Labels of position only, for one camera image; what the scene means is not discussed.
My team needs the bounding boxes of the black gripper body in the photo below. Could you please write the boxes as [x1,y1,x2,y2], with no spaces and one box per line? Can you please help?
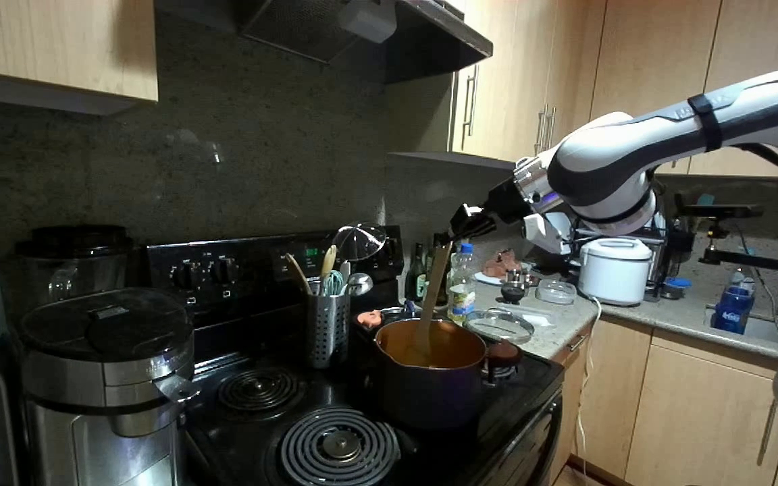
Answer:
[447,182,530,241]

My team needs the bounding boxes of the black pot orange interior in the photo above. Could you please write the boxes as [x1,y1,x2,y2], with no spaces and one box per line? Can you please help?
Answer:
[370,318,520,430]

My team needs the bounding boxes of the wooden spatula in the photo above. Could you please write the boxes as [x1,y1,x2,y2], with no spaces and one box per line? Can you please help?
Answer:
[419,241,450,368]

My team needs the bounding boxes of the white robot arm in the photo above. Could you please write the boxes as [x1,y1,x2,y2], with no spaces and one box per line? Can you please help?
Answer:
[450,71,778,237]

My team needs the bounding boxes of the white rice cooker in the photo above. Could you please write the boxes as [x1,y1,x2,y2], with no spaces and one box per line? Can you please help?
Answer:
[578,237,651,305]

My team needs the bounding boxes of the orange silicone spoon rest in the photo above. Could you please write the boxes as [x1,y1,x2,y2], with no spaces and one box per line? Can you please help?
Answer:
[357,311,384,330]

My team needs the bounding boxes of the wooden slotted spoon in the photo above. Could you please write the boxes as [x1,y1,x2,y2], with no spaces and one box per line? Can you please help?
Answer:
[318,244,338,294]

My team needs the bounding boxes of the metal utensil holder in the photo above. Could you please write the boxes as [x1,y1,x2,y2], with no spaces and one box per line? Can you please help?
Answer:
[304,271,351,371]

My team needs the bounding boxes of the blue soap bottle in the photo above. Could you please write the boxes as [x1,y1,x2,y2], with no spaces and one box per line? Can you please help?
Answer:
[709,271,756,336]

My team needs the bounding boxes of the wooden lower cabinets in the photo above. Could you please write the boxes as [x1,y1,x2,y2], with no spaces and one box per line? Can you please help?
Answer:
[557,318,778,486]

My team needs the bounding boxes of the black electric stove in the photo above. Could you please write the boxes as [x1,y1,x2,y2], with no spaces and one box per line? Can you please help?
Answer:
[143,230,561,486]

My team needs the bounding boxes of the black range hood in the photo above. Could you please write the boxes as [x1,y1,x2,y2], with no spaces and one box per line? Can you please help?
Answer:
[157,0,494,85]

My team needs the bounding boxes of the silver pressure cooker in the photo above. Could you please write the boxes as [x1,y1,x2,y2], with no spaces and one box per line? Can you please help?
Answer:
[18,288,195,486]

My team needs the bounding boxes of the black blender jar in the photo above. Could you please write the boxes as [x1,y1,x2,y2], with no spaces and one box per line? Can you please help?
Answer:
[14,225,132,311]

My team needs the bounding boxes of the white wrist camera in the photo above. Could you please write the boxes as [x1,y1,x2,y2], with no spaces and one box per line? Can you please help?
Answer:
[524,211,573,257]

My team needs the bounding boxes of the glass lid blue handle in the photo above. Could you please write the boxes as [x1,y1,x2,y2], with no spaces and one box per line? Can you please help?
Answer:
[466,311,534,344]

